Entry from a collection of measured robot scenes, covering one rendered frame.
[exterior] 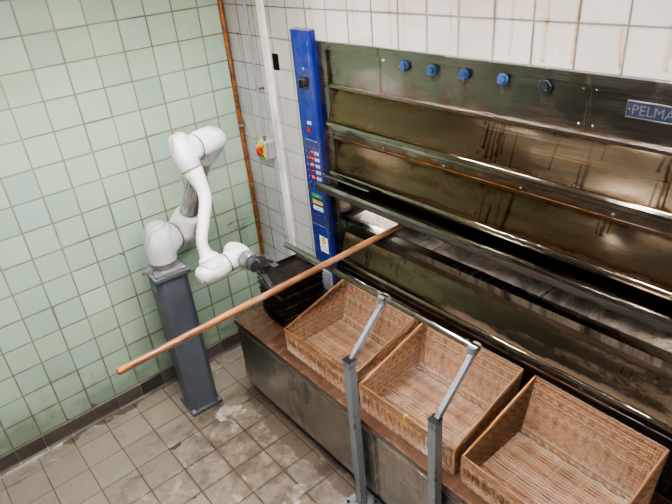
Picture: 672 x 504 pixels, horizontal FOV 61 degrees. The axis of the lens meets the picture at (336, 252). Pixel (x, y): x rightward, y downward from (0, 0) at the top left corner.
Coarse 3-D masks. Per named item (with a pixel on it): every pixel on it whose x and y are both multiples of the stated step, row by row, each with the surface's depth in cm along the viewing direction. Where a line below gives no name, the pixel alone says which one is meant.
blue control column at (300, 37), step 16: (304, 32) 270; (304, 48) 274; (304, 64) 279; (304, 96) 289; (320, 96) 283; (304, 112) 294; (320, 112) 287; (304, 128) 299; (320, 128) 290; (304, 144) 305; (320, 144) 294; (320, 224) 323; (320, 256) 337; (336, 304) 344
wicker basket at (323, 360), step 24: (336, 288) 318; (312, 312) 312; (336, 312) 325; (360, 312) 317; (384, 312) 303; (288, 336) 303; (312, 336) 318; (336, 336) 316; (384, 336) 306; (312, 360) 292; (336, 360) 298; (360, 360) 297; (336, 384) 280
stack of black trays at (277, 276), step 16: (272, 272) 326; (288, 272) 325; (320, 272) 320; (288, 288) 312; (304, 288) 318; (320, 288) 325; (272, 304) 325; (288, 304) 315; (304, 304) 322; (320, 304) 329; (288, 320) 320
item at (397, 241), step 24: (384, 240) 288; (408, 240) 282; (432, 264) 267; (456, 264) 259; (504, 288) 239; (552, 312) 223; (576, 312) 221; (600, 336) 210; (624, 336) 207; (648, 360) 199
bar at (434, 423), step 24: (360, 288) 253; (408, 312) 233; (360, 336) 244; (456, 336) 216; (456, 384) 210; (360, 432) 264; (432, 432) 211; (360, 456) 270; (432, 456) 217; (360, 480) 278; (432, 480) 224
